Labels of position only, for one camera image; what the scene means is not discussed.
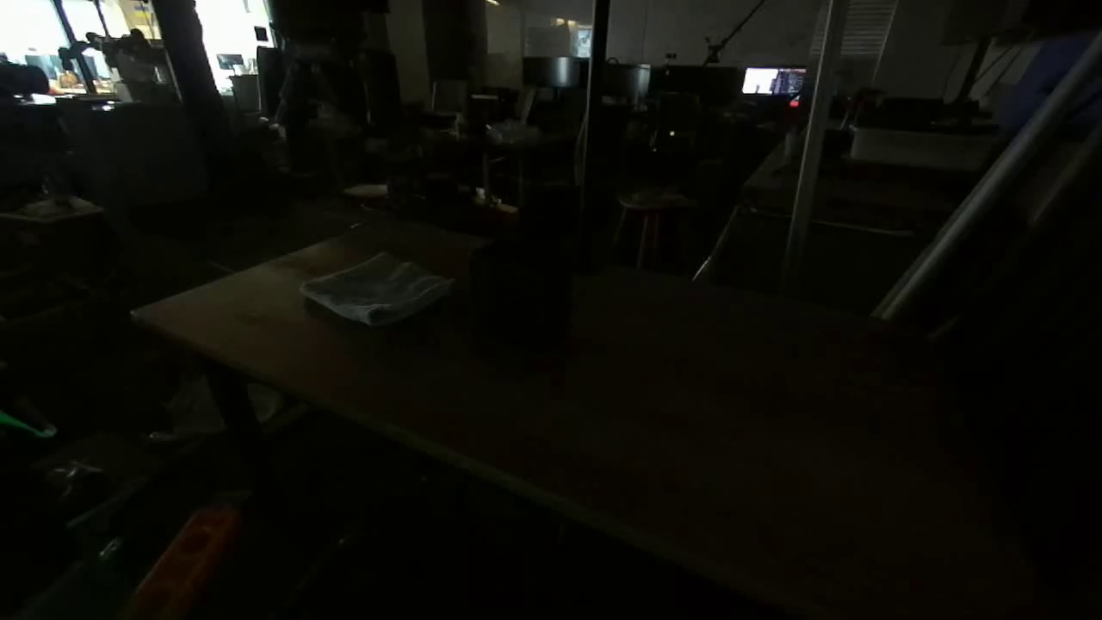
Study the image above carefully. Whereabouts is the slanted metal bar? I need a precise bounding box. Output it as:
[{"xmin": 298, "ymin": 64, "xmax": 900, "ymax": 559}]
[{"xmin": 875, "ymin": 33, "xmax": 1102, "ymax": 324}]

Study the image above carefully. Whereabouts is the grey metal pole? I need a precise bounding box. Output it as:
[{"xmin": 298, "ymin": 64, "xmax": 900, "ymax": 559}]
[{"xmin": 778, "ymin": 0, "xmax": 850, "ymax": 298}]

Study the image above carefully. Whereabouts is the orange tool on floor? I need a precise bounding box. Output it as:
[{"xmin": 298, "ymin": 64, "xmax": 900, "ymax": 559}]
[{"xmin": 119, "ymin": 504, "xmax": 242, "ymax": 620}]

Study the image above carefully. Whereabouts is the lit computer monitor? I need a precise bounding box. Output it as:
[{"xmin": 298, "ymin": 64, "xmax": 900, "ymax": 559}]
[{"xmin": 742, "ymin": 64, "xmax": 807, "ymax": 95}]

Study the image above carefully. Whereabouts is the wooden stool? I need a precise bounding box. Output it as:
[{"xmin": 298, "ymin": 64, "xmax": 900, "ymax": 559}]
[{"xmin": 613, "ymin": 190, "xmax": 691, "ymax": 269}]

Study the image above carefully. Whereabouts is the black mesh box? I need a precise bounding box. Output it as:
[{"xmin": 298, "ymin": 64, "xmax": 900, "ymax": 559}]
[{"xmin": 468, "ymin": 190, "xmax": 577, "ymax": 347}]

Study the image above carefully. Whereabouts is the white towel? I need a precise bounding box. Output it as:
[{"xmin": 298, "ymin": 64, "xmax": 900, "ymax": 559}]
[{"xmin": 301, "ymin": 253, "xmax": 452, "ymax": 326}]

